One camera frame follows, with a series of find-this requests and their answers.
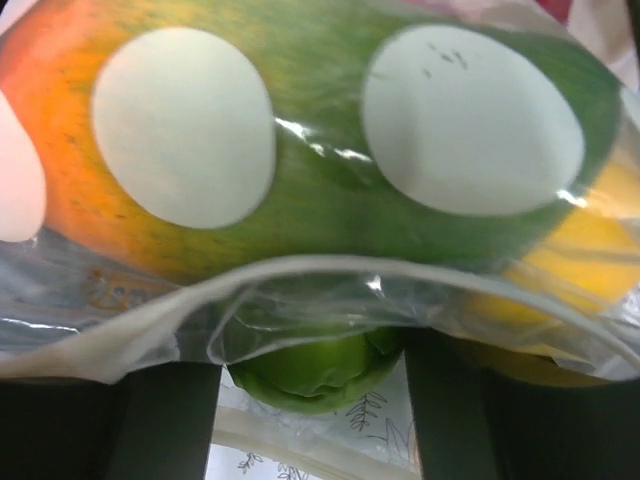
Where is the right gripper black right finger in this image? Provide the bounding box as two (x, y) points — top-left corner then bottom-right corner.
(404, 329), (639, 479)

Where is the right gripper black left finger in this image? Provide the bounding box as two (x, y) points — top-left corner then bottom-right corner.
(1, 363), (221, 479)

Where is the clear zip top bag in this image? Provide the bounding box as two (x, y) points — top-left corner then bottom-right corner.
(0, 0), (640, 476)

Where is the fake lemon yellow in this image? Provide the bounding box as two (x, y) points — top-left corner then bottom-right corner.
(459, 157), (639, 386)

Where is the green fake bell pepper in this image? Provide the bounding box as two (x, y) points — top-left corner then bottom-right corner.
(228, 328), (404, 415)

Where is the fake mango orange green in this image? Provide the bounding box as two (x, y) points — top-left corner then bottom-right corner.
(1, 1), (621, 284)

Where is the floral table mat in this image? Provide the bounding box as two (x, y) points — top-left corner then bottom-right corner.
(205, 365), (422, 480)

